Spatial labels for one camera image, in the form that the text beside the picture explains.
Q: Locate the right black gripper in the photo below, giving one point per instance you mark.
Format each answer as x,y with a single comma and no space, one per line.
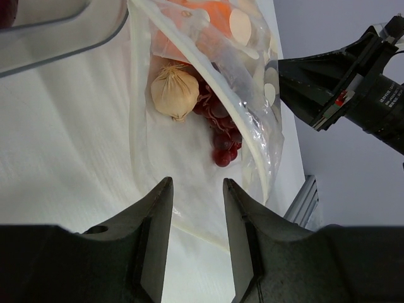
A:
350,83

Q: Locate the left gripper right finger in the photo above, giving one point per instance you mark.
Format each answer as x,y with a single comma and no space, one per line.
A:
274,260

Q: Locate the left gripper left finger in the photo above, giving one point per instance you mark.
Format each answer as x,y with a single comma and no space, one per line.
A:
122,259

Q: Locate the clear zip top bag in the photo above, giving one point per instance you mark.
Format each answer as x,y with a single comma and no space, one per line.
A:
243,72

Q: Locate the fake orange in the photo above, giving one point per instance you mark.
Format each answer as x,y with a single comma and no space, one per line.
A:
190,21

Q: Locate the fake garlic bulb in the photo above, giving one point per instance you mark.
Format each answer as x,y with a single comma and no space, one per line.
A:
174,92

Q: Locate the fake purple grapes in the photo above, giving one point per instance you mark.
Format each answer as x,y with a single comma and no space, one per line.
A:
226,138

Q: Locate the grey transparent plastic container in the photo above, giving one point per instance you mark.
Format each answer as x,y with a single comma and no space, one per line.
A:
47,31

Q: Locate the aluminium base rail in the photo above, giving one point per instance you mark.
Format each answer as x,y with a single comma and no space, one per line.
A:
304,204

